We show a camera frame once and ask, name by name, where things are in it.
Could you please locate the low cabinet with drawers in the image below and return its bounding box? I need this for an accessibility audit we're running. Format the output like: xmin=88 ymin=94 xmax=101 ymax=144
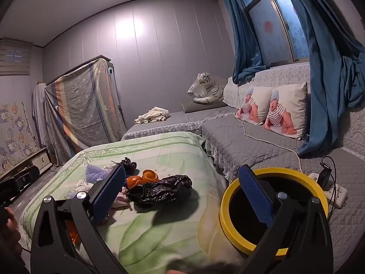
xmin=0 ymin=147 xmax=48 ymax=179

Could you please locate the yellow rimmed black bin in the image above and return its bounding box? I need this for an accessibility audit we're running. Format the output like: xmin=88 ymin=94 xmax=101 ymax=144
xmin=219 ymin=167 xmax=329 ymax=256

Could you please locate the person's left hand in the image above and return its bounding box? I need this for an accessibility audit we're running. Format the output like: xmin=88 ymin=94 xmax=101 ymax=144
xmin=5 ymin=207 xmax=21 ymax=245

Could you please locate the purple foam fruit net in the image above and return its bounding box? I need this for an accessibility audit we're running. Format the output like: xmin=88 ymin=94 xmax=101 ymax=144
xmin=85 ymin=164 xmax=111 ymax=182

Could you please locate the baby print pillow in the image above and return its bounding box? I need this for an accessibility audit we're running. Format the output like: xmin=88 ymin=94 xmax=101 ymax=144
xmin=235 ymin=86 xmax=275 ymax=126
xmin=263 ymin=82 xmax=309 ymax=140

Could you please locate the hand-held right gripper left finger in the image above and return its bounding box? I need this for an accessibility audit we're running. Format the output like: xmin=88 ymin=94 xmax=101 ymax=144
xmin=31 ymin=164 xmax=127 ymax=274

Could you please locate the small black plastic bag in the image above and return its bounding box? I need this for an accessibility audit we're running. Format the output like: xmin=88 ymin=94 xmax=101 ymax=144
xmin=112 ymin=157 xmax=138 ymax=176

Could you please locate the frosted glass window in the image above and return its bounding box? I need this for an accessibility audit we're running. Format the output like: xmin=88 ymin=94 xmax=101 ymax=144
xmin=236 ymin=0 xmax=312 ymax=64

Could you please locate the black speaker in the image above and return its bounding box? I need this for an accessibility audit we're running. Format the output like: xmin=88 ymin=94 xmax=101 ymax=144
xmin=0 ymin=166 xmax=41 ymax=204

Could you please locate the cream crumpled cloth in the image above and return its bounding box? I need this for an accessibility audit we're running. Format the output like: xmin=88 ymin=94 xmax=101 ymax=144
xmin=134 ymin=106 xmax=171 ymax=125

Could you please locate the grey quilted sofa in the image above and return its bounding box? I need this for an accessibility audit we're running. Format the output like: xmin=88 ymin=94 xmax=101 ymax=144
xmin=122 ymin=62 xmax=365 ymax=274

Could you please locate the pink cloth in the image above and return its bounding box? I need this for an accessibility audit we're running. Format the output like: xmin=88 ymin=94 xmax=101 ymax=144
xmin=111 ymin=190 xmax=132 ymax=209

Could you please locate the green leaf printed blanket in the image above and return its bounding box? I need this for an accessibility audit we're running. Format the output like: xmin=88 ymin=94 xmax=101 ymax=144
xmin=18 ymin=132 xmax=249 ymax=274

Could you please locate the grey hanging cloth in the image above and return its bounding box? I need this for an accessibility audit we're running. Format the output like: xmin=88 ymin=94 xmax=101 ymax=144
xmin=31 ymin=82 xmax=52 ymax=149

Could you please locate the white power strip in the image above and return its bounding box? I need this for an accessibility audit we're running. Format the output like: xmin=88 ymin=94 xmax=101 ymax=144
xmin=309 ymin=172 xmax=349 ymax=209

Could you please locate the striped cloth covered wardrobe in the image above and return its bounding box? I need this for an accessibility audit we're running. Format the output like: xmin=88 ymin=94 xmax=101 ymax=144
xmin=44 ymin=54 xmax=128 ymax=161

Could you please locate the large black plastic bag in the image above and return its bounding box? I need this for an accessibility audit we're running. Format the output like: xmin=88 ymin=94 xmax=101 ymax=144
xmin=126 ymin=174 xmax=193 ymax=208

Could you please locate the round orange peel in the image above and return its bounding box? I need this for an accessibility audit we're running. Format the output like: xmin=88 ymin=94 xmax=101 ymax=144
xmin=126 ymin=176 xmax=143 ymax=189

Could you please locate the cartoon printed cloth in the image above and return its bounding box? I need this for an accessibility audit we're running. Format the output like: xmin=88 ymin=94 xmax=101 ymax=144
xmin=0 ymin=101 xmax=41 ymax=175

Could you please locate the grey window blind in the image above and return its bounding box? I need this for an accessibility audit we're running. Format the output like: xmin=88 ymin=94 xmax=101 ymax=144
xmin=0 ymin=37 xmax=34 ymax=76

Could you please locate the grey cushion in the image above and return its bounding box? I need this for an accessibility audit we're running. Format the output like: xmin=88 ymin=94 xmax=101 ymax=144
xmin=182 ymin=100 xmax=226 ymax=114

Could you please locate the black charger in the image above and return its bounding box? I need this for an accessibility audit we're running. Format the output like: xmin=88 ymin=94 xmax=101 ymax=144
xmin=317 ymin=168 xmax=333 ymax=189

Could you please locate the curled orange peel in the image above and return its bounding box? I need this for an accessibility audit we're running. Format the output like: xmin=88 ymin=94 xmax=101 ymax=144
xmin=142 ymin=169 xmax=159 ymax=184

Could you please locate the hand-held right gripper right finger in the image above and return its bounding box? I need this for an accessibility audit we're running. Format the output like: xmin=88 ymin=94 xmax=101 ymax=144
xmin=238 ymin=164 xmax=334 ymax=274

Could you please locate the white tiger plush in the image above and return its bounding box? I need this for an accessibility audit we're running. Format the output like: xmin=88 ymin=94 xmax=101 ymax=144
xmin=187 ymin=72 xmax=228 ymax=104

